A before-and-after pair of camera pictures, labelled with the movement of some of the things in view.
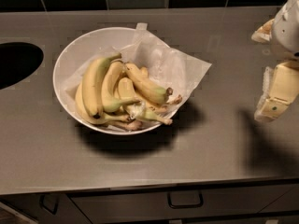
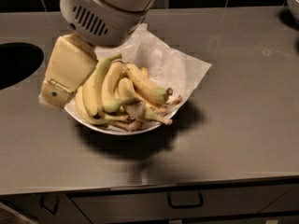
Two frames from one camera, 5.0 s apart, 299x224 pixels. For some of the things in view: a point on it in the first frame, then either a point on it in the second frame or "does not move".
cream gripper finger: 280,89 → 71,62
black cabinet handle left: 49,202 does not move
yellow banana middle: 110,104 does not move
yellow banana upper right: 149,90 does not move
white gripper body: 287,28 → 104,21
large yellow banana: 92,84 does not move
